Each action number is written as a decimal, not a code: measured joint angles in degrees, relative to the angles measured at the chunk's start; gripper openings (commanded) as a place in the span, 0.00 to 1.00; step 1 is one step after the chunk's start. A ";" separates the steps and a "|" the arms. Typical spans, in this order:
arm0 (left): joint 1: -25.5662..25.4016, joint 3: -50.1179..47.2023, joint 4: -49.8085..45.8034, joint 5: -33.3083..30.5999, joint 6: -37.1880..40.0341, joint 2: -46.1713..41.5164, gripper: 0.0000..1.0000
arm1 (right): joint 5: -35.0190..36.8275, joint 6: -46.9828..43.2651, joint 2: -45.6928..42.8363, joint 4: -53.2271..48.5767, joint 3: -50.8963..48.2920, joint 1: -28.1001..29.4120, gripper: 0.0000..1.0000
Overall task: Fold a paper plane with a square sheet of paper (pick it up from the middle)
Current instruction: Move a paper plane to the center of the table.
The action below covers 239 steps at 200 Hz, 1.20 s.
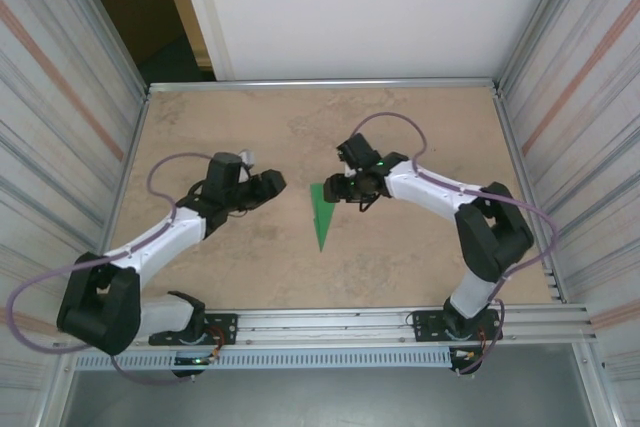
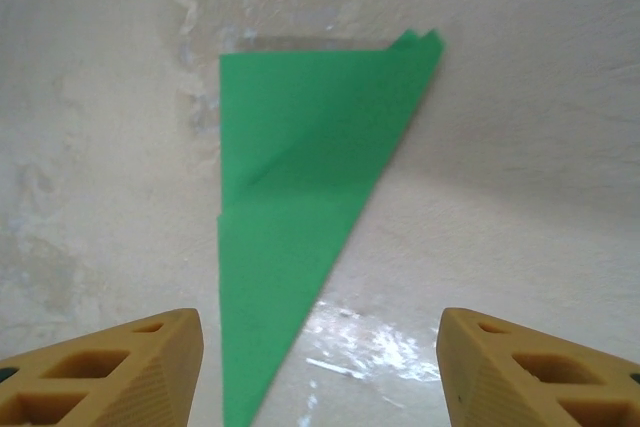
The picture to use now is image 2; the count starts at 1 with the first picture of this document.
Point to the green square paper sheet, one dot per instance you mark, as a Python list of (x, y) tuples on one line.
[(300, 147)]

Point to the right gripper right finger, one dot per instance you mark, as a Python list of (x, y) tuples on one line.
[(525, 387)]

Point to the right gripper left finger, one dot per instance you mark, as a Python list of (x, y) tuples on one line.
[(125, 387)]

